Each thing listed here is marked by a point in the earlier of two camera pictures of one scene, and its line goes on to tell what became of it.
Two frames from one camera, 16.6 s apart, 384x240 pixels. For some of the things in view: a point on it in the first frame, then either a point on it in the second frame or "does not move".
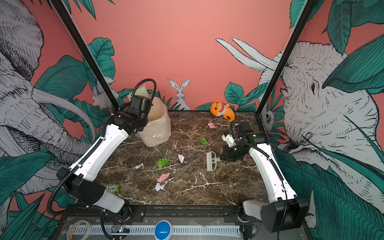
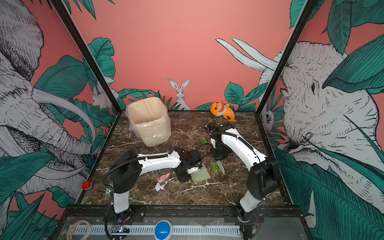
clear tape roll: (69, 236) does not move
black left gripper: (123, 109) to (183, 180)
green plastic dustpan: (141, 91) to (201, 174)
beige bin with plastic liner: (157, 132) does not move
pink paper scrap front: (163, 177) does not move
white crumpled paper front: (160, 186) does not move
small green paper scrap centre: (203, 141) does not move
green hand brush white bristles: (211, 160) to (220, 164)
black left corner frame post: (84, 52) does not move
